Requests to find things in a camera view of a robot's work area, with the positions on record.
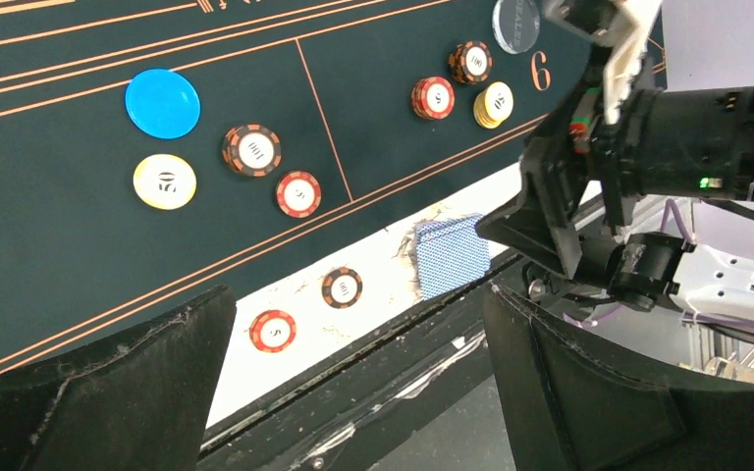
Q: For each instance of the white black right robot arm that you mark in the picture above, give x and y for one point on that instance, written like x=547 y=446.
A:
x=655 y=269

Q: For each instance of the red poker chip stack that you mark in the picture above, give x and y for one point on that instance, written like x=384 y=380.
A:
x=272 y=331

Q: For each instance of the black mounting rail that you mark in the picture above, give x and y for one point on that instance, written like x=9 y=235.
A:
x=354 y=407

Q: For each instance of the green poker table mat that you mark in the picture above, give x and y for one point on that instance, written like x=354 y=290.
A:
x=81 y=256

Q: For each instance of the yellow chip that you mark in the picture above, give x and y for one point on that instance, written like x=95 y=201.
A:
x=164 y=181
x=493 y=105

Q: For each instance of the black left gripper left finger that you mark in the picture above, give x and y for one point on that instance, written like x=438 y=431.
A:
x=136 y=400

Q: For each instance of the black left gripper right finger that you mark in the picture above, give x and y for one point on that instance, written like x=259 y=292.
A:
x=575 y=401

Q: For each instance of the brown poker chip stack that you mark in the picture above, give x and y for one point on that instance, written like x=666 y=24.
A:
x=341 y=288

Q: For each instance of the blue playing card deck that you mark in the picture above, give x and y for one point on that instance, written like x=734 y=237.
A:
x=449 y=254

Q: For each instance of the white round button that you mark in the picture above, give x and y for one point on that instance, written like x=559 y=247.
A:
x=516 y=25

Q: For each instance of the blue round button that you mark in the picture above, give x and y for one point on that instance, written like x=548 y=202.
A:
x=162 y=104

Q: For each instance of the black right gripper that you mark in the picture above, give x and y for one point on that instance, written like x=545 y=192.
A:
x=697 y=143

